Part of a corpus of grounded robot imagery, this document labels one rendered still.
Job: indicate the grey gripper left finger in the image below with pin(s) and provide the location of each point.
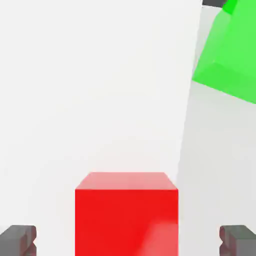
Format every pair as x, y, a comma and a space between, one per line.
16, 241

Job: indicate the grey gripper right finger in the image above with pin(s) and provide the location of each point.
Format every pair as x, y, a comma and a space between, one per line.
240, 241

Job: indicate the small red cube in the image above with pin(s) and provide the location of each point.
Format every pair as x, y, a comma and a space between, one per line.
126, 216

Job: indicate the small green cube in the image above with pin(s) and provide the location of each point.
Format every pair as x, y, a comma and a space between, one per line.
230, 56

